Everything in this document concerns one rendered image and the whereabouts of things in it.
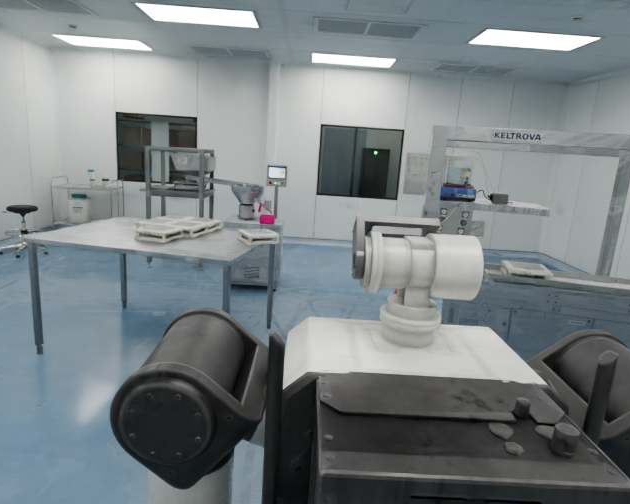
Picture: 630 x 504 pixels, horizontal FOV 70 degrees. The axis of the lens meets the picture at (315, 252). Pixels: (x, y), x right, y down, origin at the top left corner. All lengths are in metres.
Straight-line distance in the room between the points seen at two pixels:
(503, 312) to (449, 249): 2.51
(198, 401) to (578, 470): 0.28
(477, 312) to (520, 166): 5.66
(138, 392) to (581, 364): 0.44
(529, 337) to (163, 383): 2.76
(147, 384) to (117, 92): 7.92
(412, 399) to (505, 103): 7.97
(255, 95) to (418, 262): 7.31
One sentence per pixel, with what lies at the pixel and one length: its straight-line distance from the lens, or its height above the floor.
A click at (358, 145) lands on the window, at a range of 7.64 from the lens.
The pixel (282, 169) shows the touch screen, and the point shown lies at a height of 1.34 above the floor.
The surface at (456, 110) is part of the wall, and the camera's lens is 7.99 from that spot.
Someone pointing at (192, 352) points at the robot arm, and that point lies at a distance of 0.43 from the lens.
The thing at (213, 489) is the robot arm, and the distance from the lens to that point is 0.52.
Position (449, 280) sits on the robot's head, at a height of 1.44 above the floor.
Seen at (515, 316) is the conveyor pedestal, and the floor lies 0.67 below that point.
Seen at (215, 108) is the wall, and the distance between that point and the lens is 7.78.
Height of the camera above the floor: 1.55
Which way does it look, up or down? 13 degrees down
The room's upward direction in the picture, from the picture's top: 4 degrees clockwise
